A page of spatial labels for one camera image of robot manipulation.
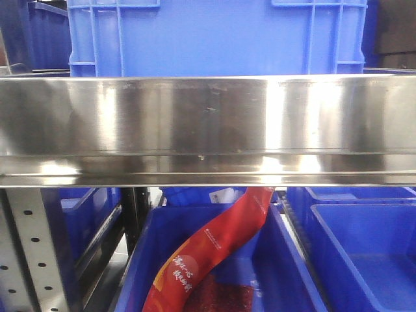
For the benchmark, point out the blue bin centre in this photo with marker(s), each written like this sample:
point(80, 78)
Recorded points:
point(269, 264)

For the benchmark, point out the blue bin right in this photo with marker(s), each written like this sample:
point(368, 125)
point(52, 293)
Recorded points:
point(361, 244)

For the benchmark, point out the dark blue bin upper left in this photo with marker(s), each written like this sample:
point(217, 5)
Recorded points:
point(35, 37)

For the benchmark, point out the stainless steel shelf beam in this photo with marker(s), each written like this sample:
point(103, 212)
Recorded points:
point(260, 131)

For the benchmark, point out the red snack package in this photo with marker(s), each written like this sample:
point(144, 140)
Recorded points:
point(187, 267)

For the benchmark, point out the light blue crate upper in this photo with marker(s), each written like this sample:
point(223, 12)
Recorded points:
point(215, 38)

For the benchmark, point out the perforated steel rack upright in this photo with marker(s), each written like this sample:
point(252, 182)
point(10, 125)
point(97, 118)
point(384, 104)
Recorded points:
point(30, 275)

